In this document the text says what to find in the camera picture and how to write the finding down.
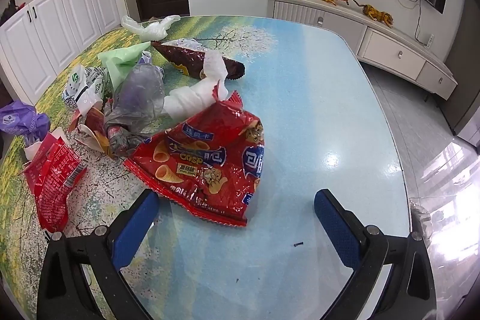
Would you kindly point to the red white paper wrapper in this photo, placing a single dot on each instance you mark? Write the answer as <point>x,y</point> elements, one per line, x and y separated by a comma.
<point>93,125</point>

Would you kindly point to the purple plastic bag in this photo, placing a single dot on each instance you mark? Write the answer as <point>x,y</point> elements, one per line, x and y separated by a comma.
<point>18,119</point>

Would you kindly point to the grey translucent plastic bag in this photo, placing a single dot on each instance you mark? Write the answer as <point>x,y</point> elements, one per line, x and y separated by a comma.
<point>140,95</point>

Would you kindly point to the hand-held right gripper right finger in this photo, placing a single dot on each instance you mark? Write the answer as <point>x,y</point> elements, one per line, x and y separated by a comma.
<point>337,226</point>

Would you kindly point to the small red printed packet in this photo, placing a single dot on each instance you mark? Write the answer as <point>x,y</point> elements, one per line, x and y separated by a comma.
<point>56,177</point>

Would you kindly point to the golden tiger figurine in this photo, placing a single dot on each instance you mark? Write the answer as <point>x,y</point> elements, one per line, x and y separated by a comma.
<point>377,14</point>

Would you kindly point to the clear white plastic bag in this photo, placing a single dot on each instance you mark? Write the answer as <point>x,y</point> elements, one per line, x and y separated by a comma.
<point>153,28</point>

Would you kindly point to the small black screw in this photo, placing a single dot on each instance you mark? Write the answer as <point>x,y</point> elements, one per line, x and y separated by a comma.
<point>298,244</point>

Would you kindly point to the brown snack bag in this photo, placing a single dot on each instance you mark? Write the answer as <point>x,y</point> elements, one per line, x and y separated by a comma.
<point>187,59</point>

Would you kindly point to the green paper napkin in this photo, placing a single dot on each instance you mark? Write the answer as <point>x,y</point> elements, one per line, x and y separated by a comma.
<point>120,65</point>

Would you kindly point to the white green printed wrapper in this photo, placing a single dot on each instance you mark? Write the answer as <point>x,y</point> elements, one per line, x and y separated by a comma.
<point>80,87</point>

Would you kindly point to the white wall outlet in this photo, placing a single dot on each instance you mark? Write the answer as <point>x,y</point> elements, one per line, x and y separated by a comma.
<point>430,40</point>

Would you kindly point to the large red snack bag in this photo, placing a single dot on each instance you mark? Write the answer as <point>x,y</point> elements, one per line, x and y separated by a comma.
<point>210,162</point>

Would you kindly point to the white television cabinet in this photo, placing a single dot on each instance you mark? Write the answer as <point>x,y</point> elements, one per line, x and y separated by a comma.
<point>375,39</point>

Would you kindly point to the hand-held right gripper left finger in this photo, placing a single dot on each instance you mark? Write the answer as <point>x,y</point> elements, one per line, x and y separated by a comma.
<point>135,226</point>

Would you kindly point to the crumpled white paper towel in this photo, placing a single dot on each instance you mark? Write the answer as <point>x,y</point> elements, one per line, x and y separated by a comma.
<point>187,98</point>

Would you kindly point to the white floor cabinet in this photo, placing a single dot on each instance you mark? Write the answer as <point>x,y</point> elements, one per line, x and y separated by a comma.
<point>56,31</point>

